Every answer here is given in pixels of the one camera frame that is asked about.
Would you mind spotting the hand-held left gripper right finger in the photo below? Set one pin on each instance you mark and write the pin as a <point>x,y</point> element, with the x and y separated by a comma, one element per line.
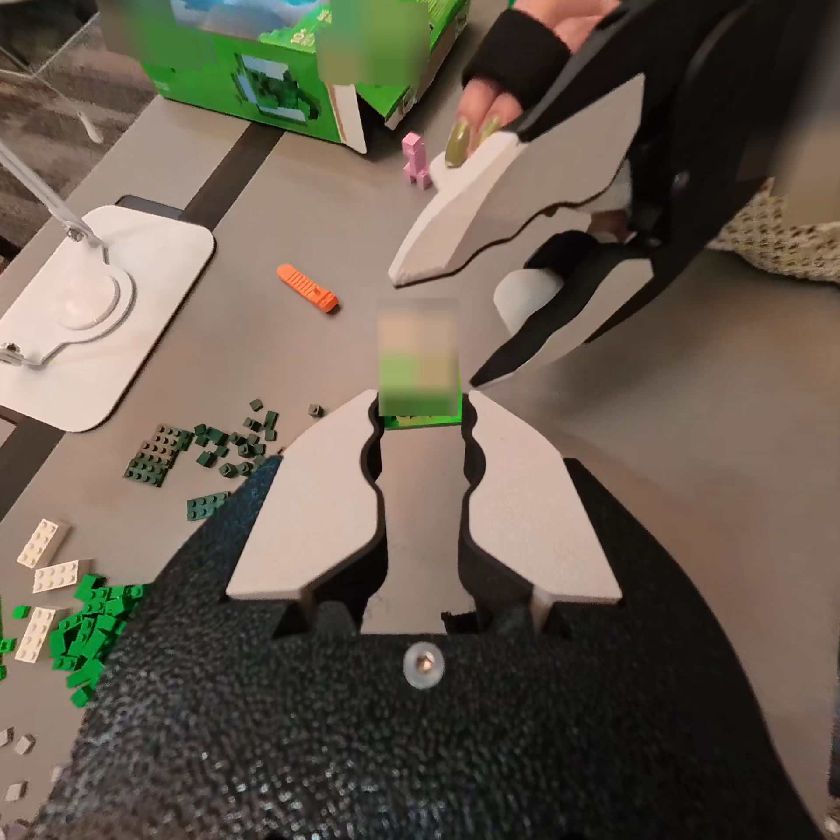
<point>538,518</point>

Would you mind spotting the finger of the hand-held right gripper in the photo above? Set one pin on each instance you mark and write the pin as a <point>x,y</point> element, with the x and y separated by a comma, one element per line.
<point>610,295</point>
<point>512,190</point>

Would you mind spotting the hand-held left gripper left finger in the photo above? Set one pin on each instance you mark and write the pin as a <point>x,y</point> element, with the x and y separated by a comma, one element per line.
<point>308,512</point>

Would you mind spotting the bright green lego plate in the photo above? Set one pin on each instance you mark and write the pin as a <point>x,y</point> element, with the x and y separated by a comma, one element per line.
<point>420,423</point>

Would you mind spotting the person's right forearm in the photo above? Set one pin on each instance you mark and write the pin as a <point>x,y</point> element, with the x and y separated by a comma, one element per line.
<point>754,243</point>

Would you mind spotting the pink lego pig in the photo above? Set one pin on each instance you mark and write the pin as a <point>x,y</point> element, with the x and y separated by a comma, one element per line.
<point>415,161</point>

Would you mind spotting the dark green lego plate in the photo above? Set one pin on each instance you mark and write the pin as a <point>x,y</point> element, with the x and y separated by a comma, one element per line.
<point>157,456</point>

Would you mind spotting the white lego brick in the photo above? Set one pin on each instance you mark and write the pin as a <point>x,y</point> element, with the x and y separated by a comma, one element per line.
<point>62,576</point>
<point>43,541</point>
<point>39,635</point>

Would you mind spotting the green lego set box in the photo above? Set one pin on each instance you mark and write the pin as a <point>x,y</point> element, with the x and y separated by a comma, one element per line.
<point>262,85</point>

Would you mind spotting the person's right hand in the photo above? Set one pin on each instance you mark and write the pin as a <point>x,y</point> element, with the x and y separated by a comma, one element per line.
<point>479,124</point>

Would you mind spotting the pile of dark green bricks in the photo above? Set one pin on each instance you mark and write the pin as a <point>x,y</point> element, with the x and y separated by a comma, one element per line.
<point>239,439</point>

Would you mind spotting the dark green long brick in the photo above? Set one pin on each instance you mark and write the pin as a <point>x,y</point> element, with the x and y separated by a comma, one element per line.
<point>208,506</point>

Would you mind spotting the orange brick separator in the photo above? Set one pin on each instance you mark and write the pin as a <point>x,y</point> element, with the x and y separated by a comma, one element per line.
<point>305,289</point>

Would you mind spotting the pile of bright green bricks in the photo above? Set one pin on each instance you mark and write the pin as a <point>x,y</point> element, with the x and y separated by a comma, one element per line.
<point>92,630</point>

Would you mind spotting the white lamp base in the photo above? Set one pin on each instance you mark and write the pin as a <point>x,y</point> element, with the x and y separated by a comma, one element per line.
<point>131,328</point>

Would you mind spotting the clear acrylic box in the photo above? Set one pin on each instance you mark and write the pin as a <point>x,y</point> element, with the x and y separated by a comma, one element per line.
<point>65,52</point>

